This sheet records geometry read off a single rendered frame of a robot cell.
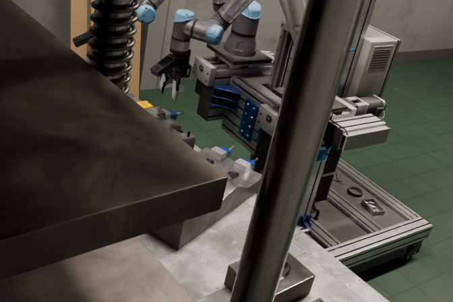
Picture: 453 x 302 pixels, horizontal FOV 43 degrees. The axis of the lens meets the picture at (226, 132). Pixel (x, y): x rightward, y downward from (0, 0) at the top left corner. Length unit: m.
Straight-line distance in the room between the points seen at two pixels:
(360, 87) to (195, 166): 2.05
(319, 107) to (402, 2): 5.92
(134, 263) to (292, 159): 0.36
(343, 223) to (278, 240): 2.43
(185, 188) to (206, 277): 1.03
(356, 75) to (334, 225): 0.86
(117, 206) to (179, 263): 1.09
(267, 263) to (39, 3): 3.58
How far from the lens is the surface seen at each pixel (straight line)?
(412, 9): 6.75
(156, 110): 2.31
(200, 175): 0.69
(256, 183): 2.04
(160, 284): 0.91
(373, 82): 2.76
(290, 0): 2.09
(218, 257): 1.75
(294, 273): 1.67
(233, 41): 2.63
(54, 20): 4.27
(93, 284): 0.90
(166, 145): 0.74
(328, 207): 3.27
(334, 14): 0.62
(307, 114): 0.66
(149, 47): 4.52
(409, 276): 3.37
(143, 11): 2.30
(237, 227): 1.89
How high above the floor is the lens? 1.90
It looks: 27 degrees down
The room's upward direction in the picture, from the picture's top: 12 degrees clockwise
